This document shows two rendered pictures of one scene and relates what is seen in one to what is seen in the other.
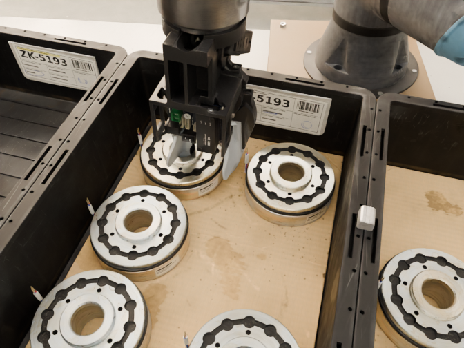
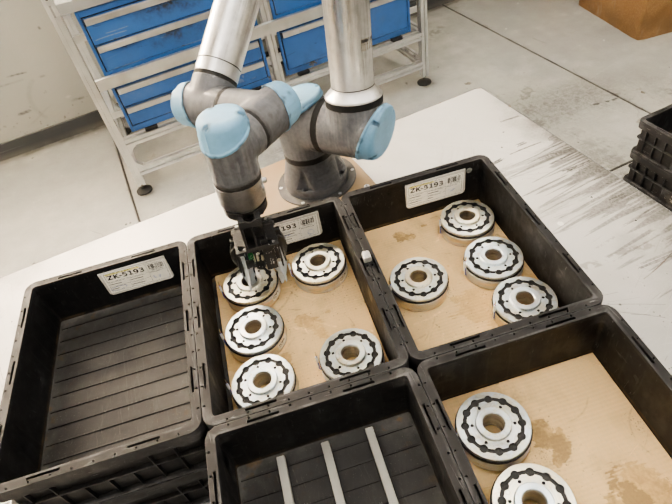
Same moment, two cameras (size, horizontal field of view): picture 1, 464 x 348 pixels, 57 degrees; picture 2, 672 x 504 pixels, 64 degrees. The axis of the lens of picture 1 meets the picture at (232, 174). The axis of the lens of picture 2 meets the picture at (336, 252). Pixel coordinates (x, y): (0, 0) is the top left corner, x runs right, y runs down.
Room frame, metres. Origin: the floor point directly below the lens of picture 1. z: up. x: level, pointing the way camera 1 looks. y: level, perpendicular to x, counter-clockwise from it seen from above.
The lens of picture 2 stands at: (-0.36, 0.16, 1.58)
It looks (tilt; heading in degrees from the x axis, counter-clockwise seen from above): 45 degrees down; 338
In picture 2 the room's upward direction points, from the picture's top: 12 degrees counter-clockwise
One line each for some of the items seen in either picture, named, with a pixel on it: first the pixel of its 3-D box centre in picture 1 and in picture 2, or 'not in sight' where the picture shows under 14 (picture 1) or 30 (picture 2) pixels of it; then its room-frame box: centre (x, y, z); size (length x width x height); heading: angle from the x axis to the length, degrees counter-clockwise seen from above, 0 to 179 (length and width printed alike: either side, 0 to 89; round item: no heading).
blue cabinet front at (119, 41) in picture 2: not in sight; (184, 51); (2.08, -0.31, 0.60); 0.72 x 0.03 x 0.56; 85
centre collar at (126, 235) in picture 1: (138, 221); (253, 327); (0.25, 0.10, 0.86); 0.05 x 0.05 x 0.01
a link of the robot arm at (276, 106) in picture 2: not in sight; (258, 114); (0.40, -0.06, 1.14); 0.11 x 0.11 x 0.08; 30
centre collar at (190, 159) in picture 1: (182, 149); (249, 280); (0.35, 0.06, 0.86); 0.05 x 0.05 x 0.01
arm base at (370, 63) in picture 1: (365, 37); (312, 163); (0.61, -0.22, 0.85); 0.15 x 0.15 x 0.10
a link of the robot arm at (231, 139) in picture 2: not in sight; (229, 146); (0.33, 0.02, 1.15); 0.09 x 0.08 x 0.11; 120
